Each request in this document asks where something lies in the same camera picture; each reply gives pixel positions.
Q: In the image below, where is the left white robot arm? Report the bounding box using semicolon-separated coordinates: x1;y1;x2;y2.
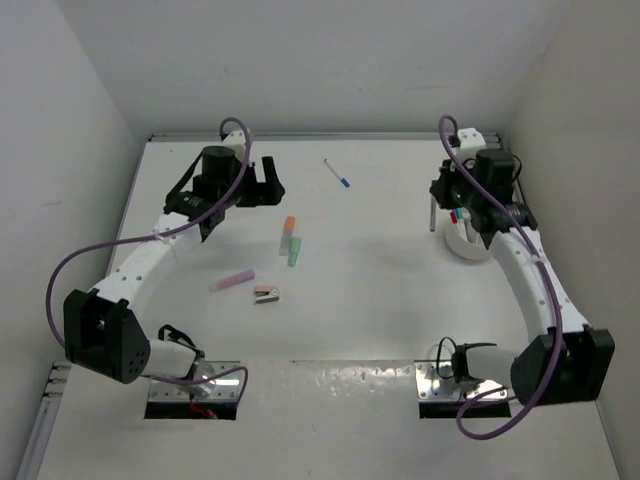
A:
63;144;285;385

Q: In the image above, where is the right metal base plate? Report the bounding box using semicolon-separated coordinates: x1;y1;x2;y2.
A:
414;360;500;403

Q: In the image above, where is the metal base plate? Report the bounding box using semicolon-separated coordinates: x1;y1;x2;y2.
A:
148;361;244;403
414;360;500;403

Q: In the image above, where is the green highlighter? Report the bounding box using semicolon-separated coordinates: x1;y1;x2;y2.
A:
287;237;302;267

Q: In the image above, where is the orange highlighter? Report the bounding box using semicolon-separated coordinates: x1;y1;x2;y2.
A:
279;216;296;256

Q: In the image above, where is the white round divided organizer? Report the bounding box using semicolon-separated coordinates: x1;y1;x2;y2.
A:
444;219;490;262

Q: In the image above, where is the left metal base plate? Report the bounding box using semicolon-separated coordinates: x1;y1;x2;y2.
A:
148;361;244;403

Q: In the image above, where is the blue capped white marker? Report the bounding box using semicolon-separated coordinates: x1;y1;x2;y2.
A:
323;158;350;188

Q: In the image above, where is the purple highlighter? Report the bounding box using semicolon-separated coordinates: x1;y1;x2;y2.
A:
209;269;255;292

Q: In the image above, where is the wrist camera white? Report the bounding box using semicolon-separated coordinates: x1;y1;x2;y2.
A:
449;128;486;160
221;130;251;162

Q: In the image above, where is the teal capped white marker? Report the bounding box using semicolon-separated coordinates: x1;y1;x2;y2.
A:
429;196;438;233

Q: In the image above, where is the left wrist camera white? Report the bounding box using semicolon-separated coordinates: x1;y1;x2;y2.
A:
221;130;251;162

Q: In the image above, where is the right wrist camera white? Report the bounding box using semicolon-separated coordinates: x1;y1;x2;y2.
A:
449;128;486;160

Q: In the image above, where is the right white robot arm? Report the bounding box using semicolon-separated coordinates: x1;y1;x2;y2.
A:
430;148;615;405

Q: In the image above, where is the pink mini stapler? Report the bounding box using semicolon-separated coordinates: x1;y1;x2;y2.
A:
253;285;280;304

